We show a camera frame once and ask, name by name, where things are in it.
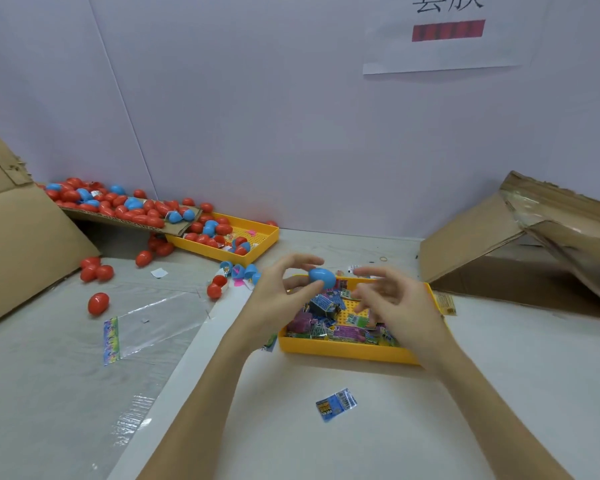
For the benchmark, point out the person's left hand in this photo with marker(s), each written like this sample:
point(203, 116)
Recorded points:
point(270, 305)

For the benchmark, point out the person's right hand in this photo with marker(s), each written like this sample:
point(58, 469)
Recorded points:
point(410, 315)

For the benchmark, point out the yellow label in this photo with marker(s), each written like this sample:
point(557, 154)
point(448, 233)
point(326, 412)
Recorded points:
point(445, 304)

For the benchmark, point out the single blue plastic egg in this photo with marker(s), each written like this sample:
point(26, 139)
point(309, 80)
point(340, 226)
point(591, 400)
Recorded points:
point(323, 278)

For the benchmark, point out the blue packet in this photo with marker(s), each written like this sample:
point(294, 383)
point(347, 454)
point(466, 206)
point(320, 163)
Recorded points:
point(336, 404)

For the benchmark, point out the pile of plastic eggs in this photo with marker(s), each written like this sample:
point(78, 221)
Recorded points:
point(150, 210)

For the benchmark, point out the person's left forearm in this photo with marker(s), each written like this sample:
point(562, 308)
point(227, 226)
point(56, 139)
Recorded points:
point(195, 425)

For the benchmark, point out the yellow tray under eggs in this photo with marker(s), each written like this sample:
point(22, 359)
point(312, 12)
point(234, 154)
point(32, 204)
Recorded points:
point(260, 240)

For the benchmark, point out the yellow plastic tray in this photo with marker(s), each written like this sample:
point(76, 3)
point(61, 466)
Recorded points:
point(325, 350)

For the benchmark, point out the torn flattened cardboard box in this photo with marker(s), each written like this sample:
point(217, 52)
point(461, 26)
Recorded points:
point(465, 245)

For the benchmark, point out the clear bag with coloured label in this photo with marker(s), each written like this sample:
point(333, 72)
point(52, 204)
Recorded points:
point(150, 330)

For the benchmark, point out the brown cardboard sheet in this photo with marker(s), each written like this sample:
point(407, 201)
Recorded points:
point(105, 215)

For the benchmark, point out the tall brown cardboard box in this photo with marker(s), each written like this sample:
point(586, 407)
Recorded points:
point(18, 255)

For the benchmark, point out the white paper sign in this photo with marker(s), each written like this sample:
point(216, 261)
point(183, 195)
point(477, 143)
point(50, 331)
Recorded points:
point(450, 35)

